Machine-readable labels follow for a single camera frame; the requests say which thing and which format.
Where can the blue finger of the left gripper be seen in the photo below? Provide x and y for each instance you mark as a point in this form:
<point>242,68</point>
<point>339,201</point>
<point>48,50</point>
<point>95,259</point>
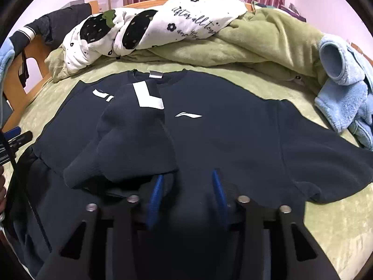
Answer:
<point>15,139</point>

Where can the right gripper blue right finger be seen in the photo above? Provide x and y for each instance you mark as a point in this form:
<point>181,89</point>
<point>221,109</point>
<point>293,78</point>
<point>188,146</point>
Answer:
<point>220,193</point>

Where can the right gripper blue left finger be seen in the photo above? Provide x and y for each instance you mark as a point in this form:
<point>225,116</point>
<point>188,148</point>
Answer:
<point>154,202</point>

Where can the dark navy sweatshirt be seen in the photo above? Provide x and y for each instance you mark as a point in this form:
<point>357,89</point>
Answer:
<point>114,134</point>

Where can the dark clothing at bed edge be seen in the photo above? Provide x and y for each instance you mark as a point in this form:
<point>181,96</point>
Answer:
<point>35,209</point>

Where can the person's left hand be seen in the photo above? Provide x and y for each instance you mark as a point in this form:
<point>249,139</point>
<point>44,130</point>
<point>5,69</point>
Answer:
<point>2,190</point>

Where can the light blue towel on bedframe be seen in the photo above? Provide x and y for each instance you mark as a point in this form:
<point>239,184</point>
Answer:
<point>7,57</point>

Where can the black jacket on bedframe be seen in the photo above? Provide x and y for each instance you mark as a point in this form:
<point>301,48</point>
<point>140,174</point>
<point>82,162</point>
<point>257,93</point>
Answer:
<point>52,27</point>

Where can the light blue fleece garment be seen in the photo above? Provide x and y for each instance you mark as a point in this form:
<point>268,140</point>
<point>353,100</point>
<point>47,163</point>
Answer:
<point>345,99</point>

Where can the green fleece blanket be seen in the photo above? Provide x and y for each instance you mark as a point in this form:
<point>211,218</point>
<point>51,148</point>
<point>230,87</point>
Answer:
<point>265,40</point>

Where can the white strawberry print duvet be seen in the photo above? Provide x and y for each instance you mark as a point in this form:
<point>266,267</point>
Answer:
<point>121,31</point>

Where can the wooden bed frame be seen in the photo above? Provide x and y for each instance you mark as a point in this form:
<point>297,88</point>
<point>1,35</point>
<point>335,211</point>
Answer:
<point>29,70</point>

